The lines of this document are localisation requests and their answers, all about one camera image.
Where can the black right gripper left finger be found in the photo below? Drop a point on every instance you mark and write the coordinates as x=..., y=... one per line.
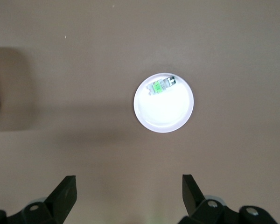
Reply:
x=60, y=198

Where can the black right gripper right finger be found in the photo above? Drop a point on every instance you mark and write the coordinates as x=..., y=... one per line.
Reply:
x=193, y=200

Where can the pale pink round plate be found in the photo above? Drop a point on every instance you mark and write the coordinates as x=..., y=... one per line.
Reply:
x=163, y=114

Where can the brown table mat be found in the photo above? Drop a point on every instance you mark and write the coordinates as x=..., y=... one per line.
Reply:
x=224, y=46

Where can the green grey switch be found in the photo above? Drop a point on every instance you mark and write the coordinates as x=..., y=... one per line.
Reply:
x=157, y=87

